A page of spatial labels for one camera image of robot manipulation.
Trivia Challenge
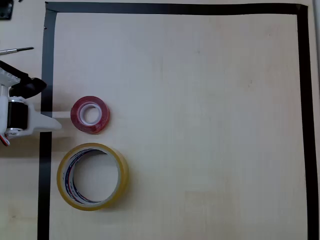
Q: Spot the small red tape roll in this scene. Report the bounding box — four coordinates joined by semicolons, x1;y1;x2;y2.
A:
70;95;111;135

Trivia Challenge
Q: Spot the large yellow tape roll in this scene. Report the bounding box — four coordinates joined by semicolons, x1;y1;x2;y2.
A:
56;142;130;212

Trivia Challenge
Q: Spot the thin metal screwdriver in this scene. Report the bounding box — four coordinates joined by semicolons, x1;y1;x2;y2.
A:
0;46;35;56

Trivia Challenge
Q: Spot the black plastic block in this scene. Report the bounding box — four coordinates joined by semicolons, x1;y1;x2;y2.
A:
0;0;14;21

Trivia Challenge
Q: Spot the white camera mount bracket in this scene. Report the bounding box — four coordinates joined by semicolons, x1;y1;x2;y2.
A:
0;66;22;89

